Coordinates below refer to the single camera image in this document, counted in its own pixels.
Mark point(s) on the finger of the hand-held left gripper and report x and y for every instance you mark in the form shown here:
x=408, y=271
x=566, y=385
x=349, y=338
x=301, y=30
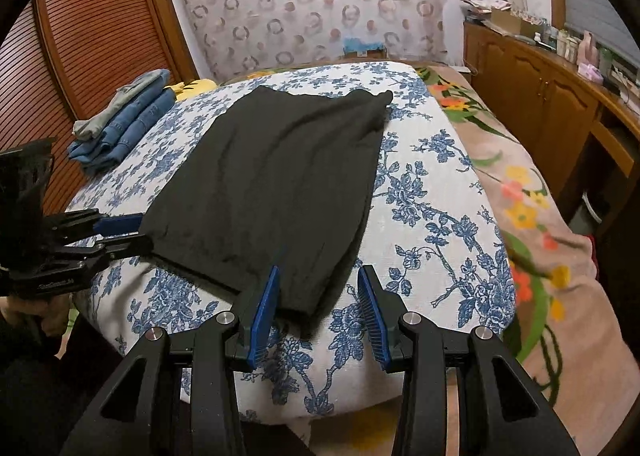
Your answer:
x=117, y=223
x=120, y=243

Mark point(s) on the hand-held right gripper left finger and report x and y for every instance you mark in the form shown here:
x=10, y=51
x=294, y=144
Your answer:
x=262, y=316

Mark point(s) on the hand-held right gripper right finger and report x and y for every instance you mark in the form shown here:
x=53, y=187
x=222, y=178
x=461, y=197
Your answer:
x=372, y=316

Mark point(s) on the black pants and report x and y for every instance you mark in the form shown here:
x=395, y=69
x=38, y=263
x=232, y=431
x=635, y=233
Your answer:
x=280, y=176

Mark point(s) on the person's left forearm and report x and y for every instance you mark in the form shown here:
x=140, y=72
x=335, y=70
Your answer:
x=45, y=396

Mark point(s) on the person's left hand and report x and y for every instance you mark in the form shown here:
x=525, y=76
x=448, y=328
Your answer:
x=50, y=318

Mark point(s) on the folded blue jeans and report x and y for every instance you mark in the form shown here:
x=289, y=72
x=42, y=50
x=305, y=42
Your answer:
x=145, y=111

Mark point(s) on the blue floral bed sheet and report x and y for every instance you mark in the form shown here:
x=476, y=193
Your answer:
x=435, y=216

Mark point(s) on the yellow plush toy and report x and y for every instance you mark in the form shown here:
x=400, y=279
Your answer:
x=192, y=89

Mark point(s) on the pink floral blanket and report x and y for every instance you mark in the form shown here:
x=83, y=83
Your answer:
x=525, y=196

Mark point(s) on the cardboard box with blue item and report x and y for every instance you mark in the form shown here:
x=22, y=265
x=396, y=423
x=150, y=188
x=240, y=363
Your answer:
x=362, y=44

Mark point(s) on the wooden cabinet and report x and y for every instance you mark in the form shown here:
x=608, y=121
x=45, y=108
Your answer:
x=540, y=86

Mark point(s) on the open cardboard box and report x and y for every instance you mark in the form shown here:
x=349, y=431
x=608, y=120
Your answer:
x=510, y=21

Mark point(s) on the pink pouch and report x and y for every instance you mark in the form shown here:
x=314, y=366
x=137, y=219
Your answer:
x=590, y=72

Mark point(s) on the floral printed box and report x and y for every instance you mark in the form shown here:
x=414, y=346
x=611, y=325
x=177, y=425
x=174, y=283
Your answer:
x=482, y=2

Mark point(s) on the white bottle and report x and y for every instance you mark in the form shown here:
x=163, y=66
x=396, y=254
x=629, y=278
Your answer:
x=565, y=44

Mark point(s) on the pink bottle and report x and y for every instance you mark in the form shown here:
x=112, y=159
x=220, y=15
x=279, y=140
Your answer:
x=587, y=49

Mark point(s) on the green bottle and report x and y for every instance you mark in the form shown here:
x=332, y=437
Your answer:
x=605, y=61

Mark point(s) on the window blind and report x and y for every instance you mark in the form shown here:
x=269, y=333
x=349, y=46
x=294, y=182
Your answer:
x=600, y=1

